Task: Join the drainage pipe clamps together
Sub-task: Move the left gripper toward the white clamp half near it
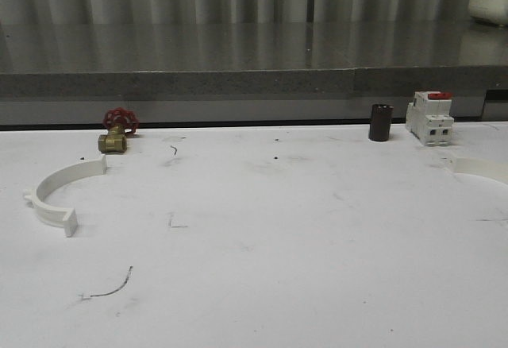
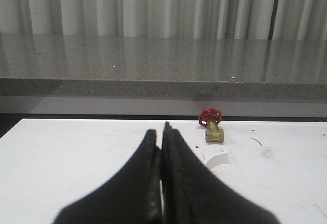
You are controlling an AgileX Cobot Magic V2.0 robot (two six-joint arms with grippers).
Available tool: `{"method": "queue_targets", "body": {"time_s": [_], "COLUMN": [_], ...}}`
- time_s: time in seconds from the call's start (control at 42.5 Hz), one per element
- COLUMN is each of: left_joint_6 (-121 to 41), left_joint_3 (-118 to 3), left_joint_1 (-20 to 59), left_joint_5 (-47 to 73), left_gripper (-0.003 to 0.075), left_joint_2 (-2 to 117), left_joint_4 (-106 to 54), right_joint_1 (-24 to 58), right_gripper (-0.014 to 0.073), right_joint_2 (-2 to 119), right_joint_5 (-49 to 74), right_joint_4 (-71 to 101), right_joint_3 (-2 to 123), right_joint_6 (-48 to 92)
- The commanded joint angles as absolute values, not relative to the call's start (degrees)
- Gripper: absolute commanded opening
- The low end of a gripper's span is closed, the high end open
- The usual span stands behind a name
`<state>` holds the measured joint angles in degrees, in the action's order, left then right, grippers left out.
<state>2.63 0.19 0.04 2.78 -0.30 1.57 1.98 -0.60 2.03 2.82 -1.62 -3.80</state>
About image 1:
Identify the white half pipe clamp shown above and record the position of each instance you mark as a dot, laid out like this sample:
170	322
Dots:
51	215
478	167

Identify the grey stone counter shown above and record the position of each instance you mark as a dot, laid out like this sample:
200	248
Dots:
295	72

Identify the dark brown pipe coupling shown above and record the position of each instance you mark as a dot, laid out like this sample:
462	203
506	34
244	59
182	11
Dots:
380	124

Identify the brass valve red handwheel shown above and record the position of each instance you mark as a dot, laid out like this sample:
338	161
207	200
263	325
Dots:
120	124

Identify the white circuit breaker red switch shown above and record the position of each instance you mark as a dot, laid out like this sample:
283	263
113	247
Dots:
428	117

